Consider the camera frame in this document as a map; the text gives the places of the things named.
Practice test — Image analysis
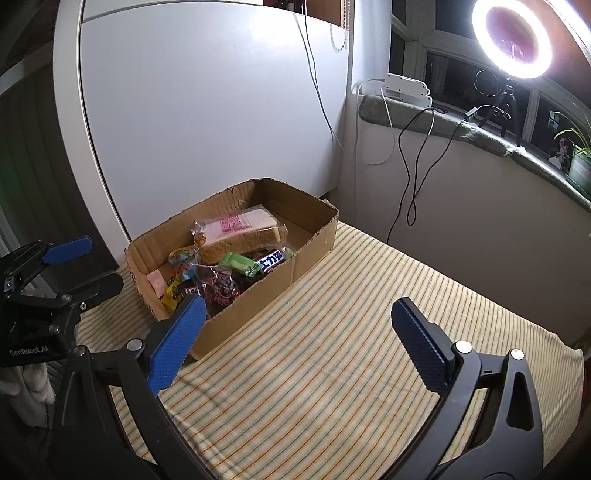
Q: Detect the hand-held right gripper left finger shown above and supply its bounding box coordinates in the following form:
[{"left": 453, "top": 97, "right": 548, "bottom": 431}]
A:
[{"left": 48, "top": 293, "right": 218, "bottom": 480}]

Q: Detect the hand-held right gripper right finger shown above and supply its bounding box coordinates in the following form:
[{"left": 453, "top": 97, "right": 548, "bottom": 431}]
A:
[{"left": 390, "top": 298, "right": 544, "bottom": 480}]

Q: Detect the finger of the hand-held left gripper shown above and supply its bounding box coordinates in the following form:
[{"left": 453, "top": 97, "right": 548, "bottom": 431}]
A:
[
  {"left": 51, "top": 272, "right": 125, "bottom": 313},
  {"left": 39, "top": 236, "right": 93, "bottom": 267}
]

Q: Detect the yellow black snack packet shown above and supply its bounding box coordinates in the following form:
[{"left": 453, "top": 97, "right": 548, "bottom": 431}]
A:
[{"left": 160, "top": 276, "right": 186, "bottom": 311}]

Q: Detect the red dates packet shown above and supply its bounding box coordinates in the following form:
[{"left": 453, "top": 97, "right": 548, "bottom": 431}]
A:
[{"left": 196, "top": 265, "right": 243, "bottom": 308}]

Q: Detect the brown cardboard box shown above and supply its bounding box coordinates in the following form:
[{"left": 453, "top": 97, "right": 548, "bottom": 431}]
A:
[{"left": 124, "top": 178, "right": 340, "bottom": 361}]

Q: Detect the light green candy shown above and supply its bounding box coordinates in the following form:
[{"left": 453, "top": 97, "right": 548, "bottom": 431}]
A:
[{"left": 218, "top": 252, "right": 259, "bottom": 278}]

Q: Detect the bagged sliced bread loaf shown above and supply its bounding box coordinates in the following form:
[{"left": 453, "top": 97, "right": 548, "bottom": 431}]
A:
[{"left": 191, "top": 206, "right": 287, "bottom": 264}]

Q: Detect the striped bed sheet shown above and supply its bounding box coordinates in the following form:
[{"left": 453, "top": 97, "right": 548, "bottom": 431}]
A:
[{"left": 76, "top": 220, "right": 585, "bottom": 480}]

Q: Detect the white wardrobe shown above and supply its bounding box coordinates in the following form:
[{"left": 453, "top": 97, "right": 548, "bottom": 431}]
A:
[{"left": 53, "top": 0, "right": 352, "bottom": 266}]

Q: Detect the grey windowsill mat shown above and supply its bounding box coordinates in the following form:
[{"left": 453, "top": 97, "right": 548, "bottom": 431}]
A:
[{"left": 359, "top": 92, "right": 591, "bottom": 199}]

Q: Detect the potted spider plant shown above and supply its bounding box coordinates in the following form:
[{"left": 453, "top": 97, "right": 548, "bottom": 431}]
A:
[{"left": 547, "top": 113, "right": 591, "bottom": 195}]

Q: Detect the white power strip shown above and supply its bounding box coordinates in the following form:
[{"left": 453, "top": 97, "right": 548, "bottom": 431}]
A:
[{"left": 382, "top": 73, "right": 434, "bottom": 109}]

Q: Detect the black tripod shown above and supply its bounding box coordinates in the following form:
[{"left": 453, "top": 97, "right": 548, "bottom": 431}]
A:
[{"left": 475, "top": 69, "right": 525, "bottom": 148}]

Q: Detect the black cable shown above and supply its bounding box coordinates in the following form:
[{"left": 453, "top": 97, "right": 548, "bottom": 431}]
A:
[
  {"left": 387, "top": 107, "right": 468, "bottom": 247},
  {"left": 397, "top": 108, "right": 437, "bottom": 227}
]

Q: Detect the white cable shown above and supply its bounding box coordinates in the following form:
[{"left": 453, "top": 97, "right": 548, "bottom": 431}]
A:
[
  {"left": 291, "top": 9, "right": 342, "bottom": 151},
  {"left": 353, "top": 78, "right": 393, "bottom": 166}
]

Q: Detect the white window frame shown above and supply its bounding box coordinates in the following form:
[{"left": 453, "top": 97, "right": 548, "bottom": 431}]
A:
[{"left": 390, "top": 9, "right": 591, "bottom": 158}]

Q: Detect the ring light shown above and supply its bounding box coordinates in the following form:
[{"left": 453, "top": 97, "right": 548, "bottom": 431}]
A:
[{"left": 471, "top": 0, "right": 554, "bottom": 79}]

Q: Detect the white bead cord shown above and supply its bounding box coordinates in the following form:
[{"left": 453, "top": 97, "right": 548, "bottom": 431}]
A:
[{"left": 330, "top": 0, "right": 349, "bottom": 54}]

